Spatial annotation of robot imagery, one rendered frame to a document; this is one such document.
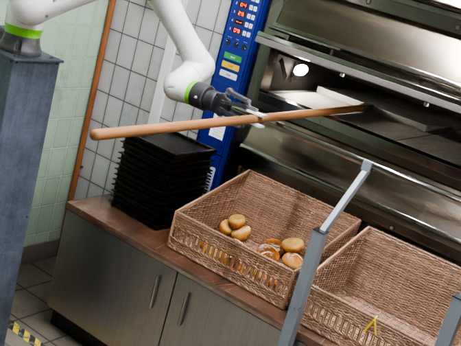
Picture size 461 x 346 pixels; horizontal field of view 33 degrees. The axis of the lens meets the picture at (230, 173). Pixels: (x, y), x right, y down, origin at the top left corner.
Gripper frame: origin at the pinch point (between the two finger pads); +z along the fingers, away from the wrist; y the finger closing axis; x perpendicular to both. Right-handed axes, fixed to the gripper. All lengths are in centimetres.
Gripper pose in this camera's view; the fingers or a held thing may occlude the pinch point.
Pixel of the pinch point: (255, 118)
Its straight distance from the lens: 265.5
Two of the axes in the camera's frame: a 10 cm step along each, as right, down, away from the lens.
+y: -2.5, 9.2, 2.9
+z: 7.9, 3.7, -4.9
